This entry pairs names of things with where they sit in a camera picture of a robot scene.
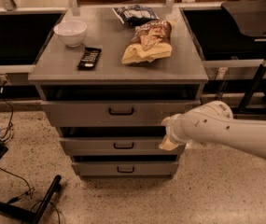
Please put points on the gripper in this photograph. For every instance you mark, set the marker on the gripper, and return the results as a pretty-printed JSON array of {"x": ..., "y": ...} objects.
[{"x": 174, "y": 130}]

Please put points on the grey top drawer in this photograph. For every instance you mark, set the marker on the grey top drawer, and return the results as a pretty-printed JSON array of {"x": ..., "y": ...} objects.
[{"x": 95, "y": 113}]

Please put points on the grey drawer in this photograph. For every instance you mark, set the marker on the grey drawer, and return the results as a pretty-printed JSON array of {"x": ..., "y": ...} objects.
[
  {"x": 104, "y": 146},
  {"x": 95, "y": 113},
  {"x": 148, "y": 168}
]

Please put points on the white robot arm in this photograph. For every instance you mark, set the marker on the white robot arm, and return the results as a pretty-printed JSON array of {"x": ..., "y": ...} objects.
[{"x": 214, "y": 123}]

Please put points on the grey bottom drawer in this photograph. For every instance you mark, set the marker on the grey bottom drawer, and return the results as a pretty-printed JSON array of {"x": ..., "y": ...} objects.
[{"x": 148, "y": 168}]

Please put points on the grey drawer cabinet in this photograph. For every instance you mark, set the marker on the grey drawer cabinet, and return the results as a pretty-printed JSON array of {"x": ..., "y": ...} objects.
[{"x": 180, "y": 77}]

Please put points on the grey middle drawer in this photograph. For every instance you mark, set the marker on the grey middle drawer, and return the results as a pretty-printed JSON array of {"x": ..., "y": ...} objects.
[{"x": 104, "y": 146}]

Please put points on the yellow brown chip bag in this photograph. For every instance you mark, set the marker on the yellow brown chip bag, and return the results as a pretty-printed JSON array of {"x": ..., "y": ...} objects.
[{"x": 150, "y": 42}]

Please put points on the black candy bar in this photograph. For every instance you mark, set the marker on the black candy bar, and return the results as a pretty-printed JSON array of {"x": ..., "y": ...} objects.
[{"x": 89, "y": 58}]

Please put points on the dark blue chip bag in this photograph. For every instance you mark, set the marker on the dark blue chip bag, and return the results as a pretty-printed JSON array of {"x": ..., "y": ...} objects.
[{"x": 135, "y": 14}]

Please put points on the white ceramic bowl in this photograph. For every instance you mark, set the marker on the white ceramic bowl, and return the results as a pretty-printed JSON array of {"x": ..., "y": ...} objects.
[{"x": 71, "y": 33}]

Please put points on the black middle drawer handle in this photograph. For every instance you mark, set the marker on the black middle drawer handle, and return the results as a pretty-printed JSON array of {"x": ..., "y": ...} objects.
[{"x": 123, "y": 146}]

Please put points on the black drawer handle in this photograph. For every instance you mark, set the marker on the black drawer handle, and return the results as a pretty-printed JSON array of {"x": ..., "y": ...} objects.
[
  {"x": 115, "y": 112},
  {"x": 123, "y": 146},
  {"x": 125, "y": 170}
]

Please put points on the black bottom drawer handle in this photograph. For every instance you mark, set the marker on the black bottom drawer handle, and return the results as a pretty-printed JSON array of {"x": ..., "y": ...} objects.
[{"x": 125, "y": 170}]

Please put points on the black top drawer handle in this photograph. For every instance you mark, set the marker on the black top drawer handle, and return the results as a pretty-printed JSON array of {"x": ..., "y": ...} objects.
[{"x": 115, "y": 112}]

